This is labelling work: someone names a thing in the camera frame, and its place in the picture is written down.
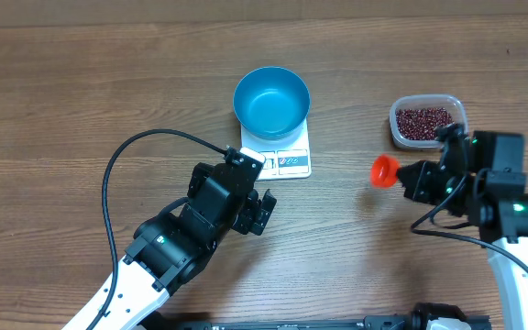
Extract red measuring scoop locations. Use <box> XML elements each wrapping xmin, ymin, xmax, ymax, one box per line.
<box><xmin>369</xmin><ymin>154</ymin><xmax>401</xmax><ymax>188</ymax></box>

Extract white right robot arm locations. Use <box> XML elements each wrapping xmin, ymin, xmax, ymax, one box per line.
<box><xmin>396</xmin><ymin>124</ymin><xmax>528</xmax><ymax>329</ymax></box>

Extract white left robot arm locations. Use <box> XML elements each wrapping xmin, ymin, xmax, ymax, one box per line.
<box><xmin>66</xmin><ymin>158</ymin><xmax>276</xmax><ymax>329</ymax></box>

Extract white digital kitchen scale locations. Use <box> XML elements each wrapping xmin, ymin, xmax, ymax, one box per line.
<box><xmin>241</xmin><ymin>121</ymin><xmax>312</xmax><ymax>181</ymax></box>

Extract blue plastic bowl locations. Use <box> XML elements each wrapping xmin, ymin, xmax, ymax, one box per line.
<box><xmin>232</xmin><ymin>66</ymin><xmax>312</xmax><ymax>140</ymax></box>

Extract red beans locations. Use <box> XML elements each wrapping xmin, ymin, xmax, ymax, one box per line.
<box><xmin>395</xmin><ymin>107</ymin><xmax>454</xmax><ymax>141</ymax></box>

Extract clear plastic food container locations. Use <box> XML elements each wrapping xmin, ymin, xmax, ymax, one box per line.
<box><xmin>389</xmin><ymin>94</ymin><xmax>469</xmax><ymax>151</ymax></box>

